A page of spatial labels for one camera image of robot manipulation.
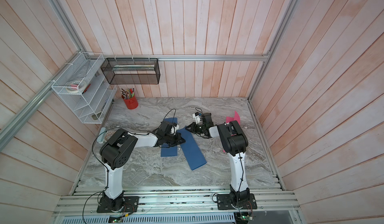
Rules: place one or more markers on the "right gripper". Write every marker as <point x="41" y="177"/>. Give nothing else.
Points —
<point x="193" y="128"/>

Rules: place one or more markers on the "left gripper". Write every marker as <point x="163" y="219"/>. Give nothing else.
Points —
<point x="178" y="137"/>

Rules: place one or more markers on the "blue paper sheet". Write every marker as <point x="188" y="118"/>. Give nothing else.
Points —
<point x="191" y="150"/>
<point x="166" y="150"/>

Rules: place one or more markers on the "pink rectangular paper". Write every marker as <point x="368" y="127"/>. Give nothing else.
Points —
<point x="237" y="118"/>

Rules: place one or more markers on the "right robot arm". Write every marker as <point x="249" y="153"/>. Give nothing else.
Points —
<point x="234" y="142"/>

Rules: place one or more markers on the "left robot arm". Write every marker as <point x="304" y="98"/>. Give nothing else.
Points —
<point x="117" y="150"/>

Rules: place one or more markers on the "red pen cup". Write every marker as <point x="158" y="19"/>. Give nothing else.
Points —
<point x="129" y="98"/>

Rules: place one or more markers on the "tape roll in rack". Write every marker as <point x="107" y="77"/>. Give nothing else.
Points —
<point x="75" y="86"/>

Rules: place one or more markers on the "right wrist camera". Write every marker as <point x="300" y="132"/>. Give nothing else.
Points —
<point x="198" y="118"/>

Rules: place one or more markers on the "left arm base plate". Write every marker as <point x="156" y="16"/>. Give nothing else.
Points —
<point x="119" y="205"/>

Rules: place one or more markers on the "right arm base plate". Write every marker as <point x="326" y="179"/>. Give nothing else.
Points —
<point x="229" y="202"/>

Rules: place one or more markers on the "black mesh wall basket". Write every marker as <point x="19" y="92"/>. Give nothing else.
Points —
<point x="137" y="71"/>

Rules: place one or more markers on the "white wire shelf rack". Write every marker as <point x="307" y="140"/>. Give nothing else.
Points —
<point x="90" y="106"/>

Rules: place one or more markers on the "aluminium frame rail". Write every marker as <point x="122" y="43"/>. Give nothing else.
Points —
<point x="156" y="200"/>

